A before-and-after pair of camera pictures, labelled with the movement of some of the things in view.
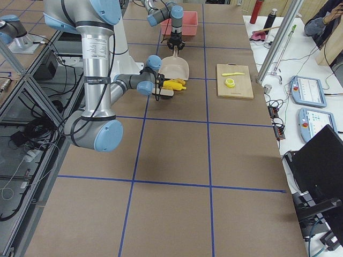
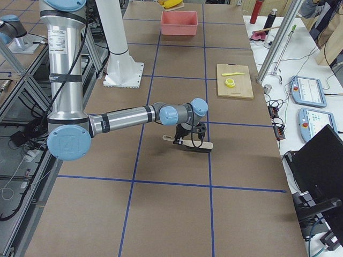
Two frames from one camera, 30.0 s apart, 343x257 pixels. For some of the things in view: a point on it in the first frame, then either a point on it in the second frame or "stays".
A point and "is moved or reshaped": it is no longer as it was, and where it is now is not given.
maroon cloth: (260, 35) stays
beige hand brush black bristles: (163, 93) to (199, 146)
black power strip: (278, 130) stays
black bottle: (270, 20) stays
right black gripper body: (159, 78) to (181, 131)
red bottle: (255, 12) stays
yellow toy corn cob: (176, 84) to (169, 4)
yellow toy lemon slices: (230, 82) stays
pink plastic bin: (189, 24) stays
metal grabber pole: (275, 72) stays
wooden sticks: (265, 29) stays
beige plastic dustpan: (174, 67) is moved or reshaped
